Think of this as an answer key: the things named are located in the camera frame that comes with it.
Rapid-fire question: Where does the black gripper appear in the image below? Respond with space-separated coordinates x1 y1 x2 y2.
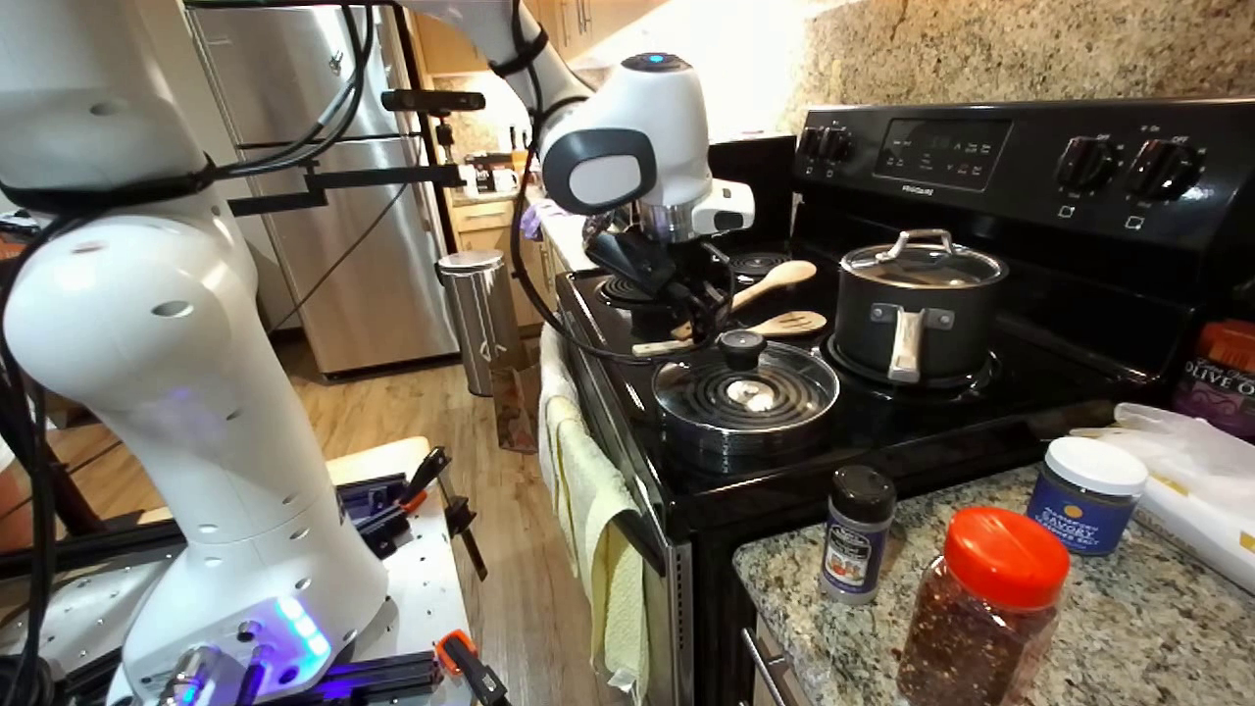
580 207 738 341

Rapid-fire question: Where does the black electric stove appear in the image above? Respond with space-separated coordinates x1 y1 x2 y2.
553 94 1255 706

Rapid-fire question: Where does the slotted wooden spoon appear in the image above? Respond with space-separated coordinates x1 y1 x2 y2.
628 307 831 363

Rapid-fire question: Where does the wooden cabinet with drawers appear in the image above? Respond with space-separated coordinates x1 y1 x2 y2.
445 190 566 338

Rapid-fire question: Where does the steel trash can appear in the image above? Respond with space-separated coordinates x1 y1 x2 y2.
430 245 521 400

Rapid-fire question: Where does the pale yellow towel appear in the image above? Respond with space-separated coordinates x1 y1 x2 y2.
538 308 660 700

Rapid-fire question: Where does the black-lid spice bottle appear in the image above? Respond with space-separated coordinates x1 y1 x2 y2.
818 464 900 604

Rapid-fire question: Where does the stainless steel refrigerator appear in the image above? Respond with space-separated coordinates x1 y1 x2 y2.
193 0 464 379

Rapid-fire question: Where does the blue and black clamp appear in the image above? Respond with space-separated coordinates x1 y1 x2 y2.
334 445 453 560

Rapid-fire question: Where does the black stand pole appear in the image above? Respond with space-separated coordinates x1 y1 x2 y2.
388 0 464 256

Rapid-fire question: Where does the white robot mounting table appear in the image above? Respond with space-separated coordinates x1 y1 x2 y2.
317 435 477 706

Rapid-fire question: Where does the white-lid blue tub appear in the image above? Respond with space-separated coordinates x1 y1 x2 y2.
1025 435 1154 560

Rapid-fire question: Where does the red-lid spice jar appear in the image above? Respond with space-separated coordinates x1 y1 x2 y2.
893 507 1073 706

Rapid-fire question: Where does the white plastic bag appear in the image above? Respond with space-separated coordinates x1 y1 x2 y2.
1110 400 1255 594

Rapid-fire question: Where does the purple and orange package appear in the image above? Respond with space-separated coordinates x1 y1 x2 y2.
1167 316 1255 441

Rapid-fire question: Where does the glass lid with steel handle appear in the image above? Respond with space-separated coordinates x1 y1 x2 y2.
836 222 1011 298

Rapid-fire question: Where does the large black pot steel handle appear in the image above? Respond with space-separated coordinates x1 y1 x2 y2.
825 251 1011 390

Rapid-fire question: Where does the black velcro strap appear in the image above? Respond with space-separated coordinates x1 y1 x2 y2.
485 26 558 78

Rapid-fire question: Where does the black stereo camera bar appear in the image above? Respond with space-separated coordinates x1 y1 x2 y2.
375 87 490 117

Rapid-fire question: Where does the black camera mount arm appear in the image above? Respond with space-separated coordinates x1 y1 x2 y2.
227 151 466 218

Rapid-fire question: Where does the wooden wall cabinet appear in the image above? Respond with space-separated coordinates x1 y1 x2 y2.
404 0 670 74

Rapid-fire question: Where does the silver drawer handle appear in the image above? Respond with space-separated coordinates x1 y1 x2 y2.
738 623 802 706

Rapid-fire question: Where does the orange-handled black clamp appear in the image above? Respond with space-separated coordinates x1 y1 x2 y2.
430 628 513 706

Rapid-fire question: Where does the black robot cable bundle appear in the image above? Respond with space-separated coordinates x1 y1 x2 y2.
0 0 384 226

